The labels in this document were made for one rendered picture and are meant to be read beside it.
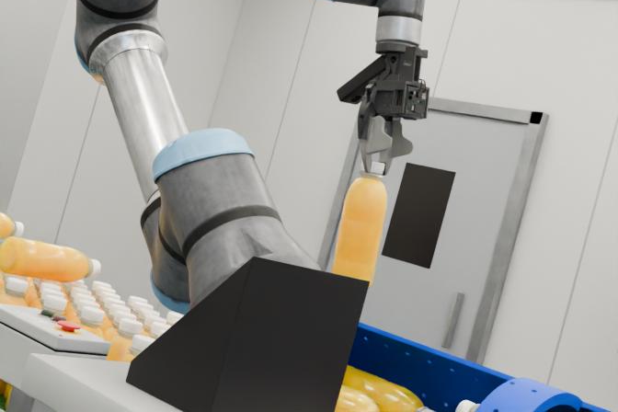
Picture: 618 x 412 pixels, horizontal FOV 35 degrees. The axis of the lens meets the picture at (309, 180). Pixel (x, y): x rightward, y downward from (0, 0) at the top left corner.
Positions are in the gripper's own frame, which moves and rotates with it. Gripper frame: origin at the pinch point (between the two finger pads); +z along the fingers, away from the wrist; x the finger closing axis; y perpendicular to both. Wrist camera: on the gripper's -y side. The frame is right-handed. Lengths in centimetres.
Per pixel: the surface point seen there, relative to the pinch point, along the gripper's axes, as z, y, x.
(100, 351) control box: 33, -21, -36
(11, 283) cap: 28, -59, -27
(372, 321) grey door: 72, -230, 324
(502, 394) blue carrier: 29, 38, -17
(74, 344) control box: 32, -21, -41
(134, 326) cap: 32.1, -32.8, -19.2
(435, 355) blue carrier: 27.9, 18.7, -4.2
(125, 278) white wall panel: 75, -421, 302
